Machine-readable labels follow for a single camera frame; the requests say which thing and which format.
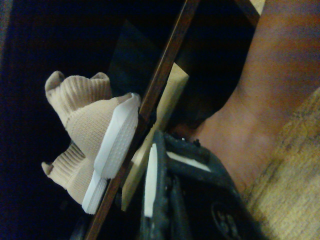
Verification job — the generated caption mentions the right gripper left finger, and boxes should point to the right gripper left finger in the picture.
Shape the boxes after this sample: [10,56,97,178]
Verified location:
[139,129,174,240]

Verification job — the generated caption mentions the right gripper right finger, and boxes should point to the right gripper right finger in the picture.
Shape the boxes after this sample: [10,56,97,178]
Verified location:
[163,133,250,210]

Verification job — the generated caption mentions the beige shoe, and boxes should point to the beige shoe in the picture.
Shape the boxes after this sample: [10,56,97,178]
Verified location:
[44,71,141,179]
[41,143,111,215]

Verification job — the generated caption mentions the person's hand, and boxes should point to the person's hand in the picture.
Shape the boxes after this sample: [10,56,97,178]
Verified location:
[171,84,316,192]

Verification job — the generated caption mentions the brown shoe rack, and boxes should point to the brown shoe rack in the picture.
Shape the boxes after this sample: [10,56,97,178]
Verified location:
[0,0,266,240]

